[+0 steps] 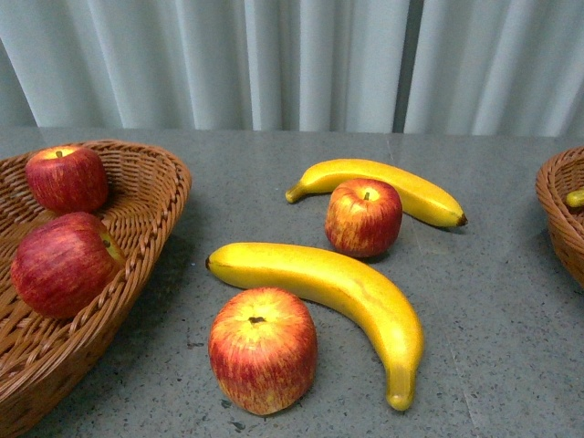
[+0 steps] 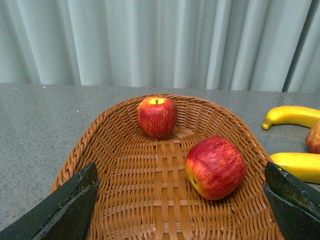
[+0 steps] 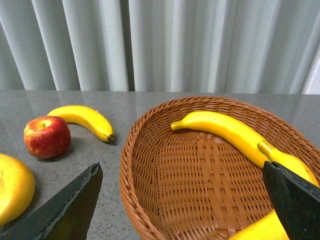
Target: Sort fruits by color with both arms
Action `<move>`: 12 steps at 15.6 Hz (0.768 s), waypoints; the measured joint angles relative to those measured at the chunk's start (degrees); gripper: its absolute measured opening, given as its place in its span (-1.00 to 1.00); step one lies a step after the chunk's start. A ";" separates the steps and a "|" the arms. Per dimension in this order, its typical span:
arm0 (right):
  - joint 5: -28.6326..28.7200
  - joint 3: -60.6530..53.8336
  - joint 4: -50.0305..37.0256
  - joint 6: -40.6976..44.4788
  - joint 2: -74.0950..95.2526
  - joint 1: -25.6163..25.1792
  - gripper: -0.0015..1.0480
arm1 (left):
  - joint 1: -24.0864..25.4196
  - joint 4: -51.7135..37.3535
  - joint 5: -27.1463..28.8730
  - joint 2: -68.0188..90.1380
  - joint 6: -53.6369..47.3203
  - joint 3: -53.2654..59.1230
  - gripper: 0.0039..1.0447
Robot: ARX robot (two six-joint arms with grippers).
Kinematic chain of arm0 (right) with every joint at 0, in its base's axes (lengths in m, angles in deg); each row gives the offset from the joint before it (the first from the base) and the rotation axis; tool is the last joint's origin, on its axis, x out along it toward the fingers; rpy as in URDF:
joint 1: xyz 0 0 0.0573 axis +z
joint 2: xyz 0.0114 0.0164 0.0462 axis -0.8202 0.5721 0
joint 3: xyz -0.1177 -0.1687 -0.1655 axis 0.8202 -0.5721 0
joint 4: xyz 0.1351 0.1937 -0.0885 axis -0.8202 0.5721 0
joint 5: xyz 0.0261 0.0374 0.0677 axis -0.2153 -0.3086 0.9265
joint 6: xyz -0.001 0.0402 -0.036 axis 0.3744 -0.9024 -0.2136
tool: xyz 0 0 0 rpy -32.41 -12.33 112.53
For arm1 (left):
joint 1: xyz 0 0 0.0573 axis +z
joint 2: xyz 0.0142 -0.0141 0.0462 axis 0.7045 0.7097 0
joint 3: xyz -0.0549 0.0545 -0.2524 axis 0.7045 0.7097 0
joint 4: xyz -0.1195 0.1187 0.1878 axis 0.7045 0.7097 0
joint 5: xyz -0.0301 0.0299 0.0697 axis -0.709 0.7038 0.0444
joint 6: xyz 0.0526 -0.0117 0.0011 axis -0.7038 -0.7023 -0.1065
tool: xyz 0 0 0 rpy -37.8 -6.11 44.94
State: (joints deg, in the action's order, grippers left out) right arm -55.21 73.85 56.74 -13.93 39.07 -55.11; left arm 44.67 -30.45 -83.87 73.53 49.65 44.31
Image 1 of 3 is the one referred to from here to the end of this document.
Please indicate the large red yellow apple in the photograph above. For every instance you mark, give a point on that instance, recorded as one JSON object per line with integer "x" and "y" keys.
{"x": 263, "y": 350}

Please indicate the near yellow banana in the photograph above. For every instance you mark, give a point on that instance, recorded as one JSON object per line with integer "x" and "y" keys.
{"x": 354, "y": 289}

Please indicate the far yellow banana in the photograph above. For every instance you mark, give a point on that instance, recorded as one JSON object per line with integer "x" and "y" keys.
{"x": 421, "y": 199}

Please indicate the red apple with stem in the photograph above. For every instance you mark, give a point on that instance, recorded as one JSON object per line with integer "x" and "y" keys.
{"x": 68, "y": 178}

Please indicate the white pleated curtain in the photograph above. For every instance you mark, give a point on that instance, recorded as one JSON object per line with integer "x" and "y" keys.
{"x": 440, "y": 67}

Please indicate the right brown wicker basket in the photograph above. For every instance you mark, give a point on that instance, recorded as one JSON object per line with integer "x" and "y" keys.
{"x": 560, "y": 174}

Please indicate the brown wicker basket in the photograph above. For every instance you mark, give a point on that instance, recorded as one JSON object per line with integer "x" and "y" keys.
{"x": 43, "y": 359}
{"x": 560, "y": 174}

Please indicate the yellow banana in basket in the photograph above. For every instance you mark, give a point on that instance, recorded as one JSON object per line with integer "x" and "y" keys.
{"x": 575, "y": 199}

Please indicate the left brown wicker basket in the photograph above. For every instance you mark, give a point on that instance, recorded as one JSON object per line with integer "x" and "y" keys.
{"x": 43, "y": 359}

